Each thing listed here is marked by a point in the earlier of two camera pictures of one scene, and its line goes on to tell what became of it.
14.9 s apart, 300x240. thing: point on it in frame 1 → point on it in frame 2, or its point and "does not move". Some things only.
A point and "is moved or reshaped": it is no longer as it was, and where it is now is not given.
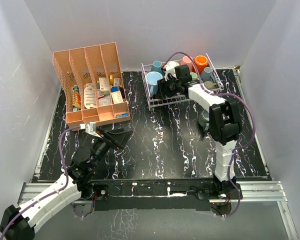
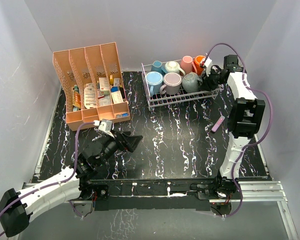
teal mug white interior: x=157 y=67 does not move
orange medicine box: x=76 y=101 does not move
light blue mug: x=151 y=78 does not move
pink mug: x=186 y=60 does not move
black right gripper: x=162 y=90 → x=206 y=84
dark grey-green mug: x=204 y=120 is moved or reshaped
